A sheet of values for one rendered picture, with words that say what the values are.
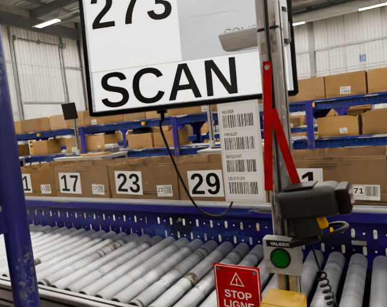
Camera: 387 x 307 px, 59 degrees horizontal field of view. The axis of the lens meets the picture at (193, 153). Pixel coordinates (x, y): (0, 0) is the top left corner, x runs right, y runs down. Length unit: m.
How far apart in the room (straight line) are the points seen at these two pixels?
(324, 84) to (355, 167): 4.63
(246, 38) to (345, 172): 0.64
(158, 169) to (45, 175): 0.77
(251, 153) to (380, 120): 4.88
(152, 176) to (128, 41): 0.83
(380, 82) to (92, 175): 4.71
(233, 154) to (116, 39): 0.39
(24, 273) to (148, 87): 0.50
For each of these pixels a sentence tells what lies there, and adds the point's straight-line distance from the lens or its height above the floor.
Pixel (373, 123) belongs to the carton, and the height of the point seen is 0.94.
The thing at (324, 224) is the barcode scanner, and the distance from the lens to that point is 0.63.
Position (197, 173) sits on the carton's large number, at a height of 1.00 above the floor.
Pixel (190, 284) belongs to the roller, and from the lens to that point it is 1.10.
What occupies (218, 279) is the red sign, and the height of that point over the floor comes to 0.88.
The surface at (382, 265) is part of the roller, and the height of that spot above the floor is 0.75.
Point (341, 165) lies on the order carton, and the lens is 1.25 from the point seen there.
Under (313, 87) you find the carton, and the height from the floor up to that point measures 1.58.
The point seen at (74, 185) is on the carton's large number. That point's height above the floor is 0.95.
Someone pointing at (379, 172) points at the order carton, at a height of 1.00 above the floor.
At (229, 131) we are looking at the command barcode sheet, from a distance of 0.68.
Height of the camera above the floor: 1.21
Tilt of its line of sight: 5 degrees down
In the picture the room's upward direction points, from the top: 6 degrees counter-clockwise
